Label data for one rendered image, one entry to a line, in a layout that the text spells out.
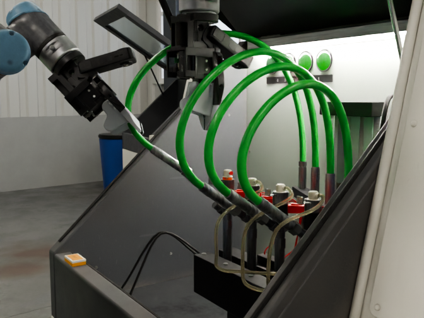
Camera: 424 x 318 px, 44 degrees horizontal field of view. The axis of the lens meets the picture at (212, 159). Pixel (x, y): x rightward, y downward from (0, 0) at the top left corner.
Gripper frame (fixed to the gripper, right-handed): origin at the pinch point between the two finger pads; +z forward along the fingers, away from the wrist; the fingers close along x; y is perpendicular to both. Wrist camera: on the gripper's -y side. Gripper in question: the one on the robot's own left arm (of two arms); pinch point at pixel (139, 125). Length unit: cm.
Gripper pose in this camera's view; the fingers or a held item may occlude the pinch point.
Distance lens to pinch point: 108.9
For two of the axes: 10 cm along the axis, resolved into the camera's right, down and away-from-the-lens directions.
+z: 6.8, 7.2, -1.0
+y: -7.3, 6.8, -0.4
